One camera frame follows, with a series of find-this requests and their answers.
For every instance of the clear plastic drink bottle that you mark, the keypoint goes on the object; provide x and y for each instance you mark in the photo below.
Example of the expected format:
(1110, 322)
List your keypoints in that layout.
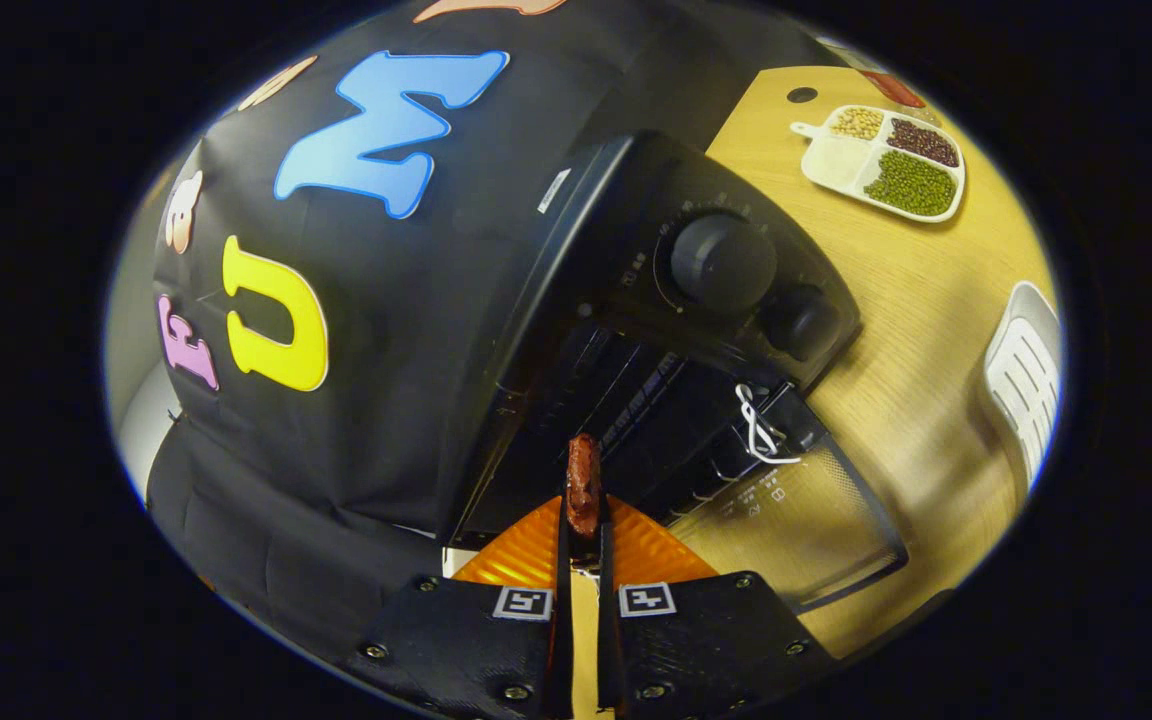
(891, 85)

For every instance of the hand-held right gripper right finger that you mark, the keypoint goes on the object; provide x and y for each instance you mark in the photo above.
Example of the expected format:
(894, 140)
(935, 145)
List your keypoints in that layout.
(606, 640)

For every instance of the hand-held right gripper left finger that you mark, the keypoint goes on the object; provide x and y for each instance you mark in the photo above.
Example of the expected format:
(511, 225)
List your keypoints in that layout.
(566, 620)

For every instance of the white divided bean dish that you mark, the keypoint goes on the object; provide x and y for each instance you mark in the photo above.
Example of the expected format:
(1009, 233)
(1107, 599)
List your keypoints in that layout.
(886, 165)

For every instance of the black electric oven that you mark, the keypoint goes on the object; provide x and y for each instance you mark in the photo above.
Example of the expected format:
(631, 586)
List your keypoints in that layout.
(636, 330)

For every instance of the white slotted tray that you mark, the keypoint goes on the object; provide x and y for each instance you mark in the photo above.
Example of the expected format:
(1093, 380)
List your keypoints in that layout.
(1026, 380)

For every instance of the red meat piece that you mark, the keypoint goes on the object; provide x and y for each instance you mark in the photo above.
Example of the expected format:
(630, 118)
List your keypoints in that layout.
(584, 485)

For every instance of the black backdrop cloth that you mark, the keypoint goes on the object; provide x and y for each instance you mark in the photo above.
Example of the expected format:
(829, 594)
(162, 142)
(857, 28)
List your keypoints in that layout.
(386, 350)

